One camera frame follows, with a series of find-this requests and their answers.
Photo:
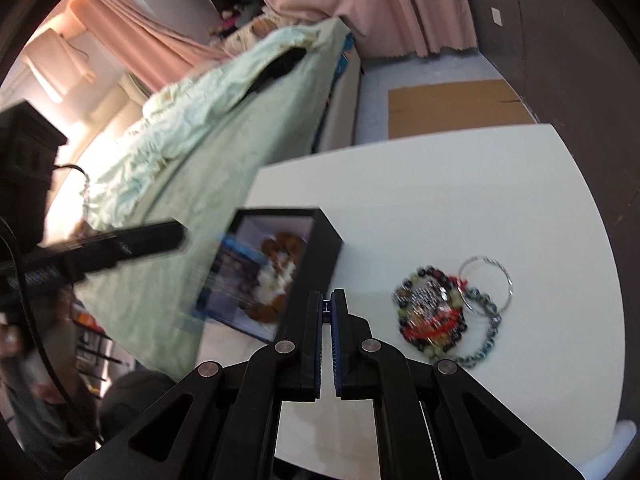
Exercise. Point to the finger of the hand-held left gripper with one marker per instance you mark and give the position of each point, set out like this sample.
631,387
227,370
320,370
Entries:
140,242

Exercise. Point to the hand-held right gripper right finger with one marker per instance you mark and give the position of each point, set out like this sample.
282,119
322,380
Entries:
336,345

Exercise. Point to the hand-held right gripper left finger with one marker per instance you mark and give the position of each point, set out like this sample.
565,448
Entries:
315,345

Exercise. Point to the black jewelry box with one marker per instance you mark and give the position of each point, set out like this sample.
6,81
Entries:
320,245

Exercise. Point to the silver bangle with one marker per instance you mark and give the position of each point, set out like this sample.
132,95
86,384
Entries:
502,270

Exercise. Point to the pink curtain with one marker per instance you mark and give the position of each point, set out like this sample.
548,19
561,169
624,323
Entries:
390,0
150,35

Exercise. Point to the black cloth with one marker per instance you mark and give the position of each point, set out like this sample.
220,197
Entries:
277,67

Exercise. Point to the floral pillow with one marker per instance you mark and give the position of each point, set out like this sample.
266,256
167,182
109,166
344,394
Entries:
247,35

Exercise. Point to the white mattress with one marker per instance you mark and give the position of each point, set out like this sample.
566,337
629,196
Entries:
345,105

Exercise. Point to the flat brown cardboard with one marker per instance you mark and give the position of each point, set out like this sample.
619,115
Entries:
450,107

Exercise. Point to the blue patterned sheet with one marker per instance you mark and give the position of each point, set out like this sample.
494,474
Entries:
344,60

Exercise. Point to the white wall outlet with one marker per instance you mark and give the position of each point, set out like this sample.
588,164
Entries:
496,16

